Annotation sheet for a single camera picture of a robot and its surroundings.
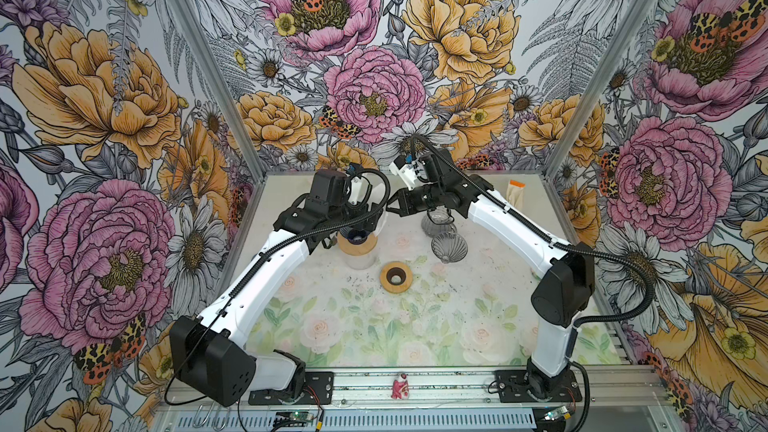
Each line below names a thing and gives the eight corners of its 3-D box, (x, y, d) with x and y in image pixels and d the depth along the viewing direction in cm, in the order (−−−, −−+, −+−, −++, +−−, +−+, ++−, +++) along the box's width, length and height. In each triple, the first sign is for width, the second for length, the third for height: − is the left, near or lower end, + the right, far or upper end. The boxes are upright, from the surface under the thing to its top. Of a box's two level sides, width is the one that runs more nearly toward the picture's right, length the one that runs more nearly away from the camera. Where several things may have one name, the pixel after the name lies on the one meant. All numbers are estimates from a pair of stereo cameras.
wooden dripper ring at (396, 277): (395, 299, 91) (395, 295, 89) (375, 278, 96) (375, 274, 93) (416, 280, 95) (417, 276, 93) (397, 260, 100) (397, 256, 97)
